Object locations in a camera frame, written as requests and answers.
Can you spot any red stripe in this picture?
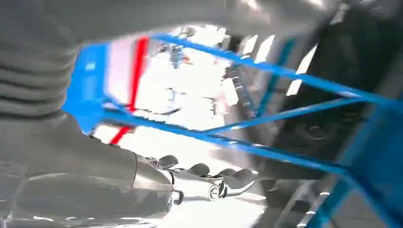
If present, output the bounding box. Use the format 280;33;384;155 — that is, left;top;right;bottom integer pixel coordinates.
109;37;150;146

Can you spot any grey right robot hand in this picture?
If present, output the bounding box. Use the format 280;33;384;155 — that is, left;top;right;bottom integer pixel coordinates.
0;111;259;228

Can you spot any blue metal frame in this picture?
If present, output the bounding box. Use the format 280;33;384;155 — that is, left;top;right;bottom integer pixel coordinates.
61;33;403;228

